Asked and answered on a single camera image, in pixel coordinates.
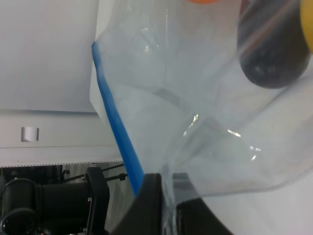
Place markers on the white wall socket plate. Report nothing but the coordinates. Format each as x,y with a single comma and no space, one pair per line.
29,134

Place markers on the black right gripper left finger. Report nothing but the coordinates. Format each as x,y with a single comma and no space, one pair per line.
144,216

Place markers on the yellow lemon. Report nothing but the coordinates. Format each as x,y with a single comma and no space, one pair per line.
306,18

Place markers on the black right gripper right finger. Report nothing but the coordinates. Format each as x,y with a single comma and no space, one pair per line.
195,218

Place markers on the orange fruit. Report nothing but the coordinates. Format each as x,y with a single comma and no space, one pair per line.
203,1

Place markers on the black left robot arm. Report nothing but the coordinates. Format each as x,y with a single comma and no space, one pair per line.
56,209

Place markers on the dark purple eggplant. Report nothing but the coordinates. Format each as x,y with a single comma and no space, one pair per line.
271,43

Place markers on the clear zip bag blue seal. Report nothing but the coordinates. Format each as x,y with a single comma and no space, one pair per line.
179,105

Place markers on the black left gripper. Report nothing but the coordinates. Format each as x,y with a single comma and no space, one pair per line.
97,202

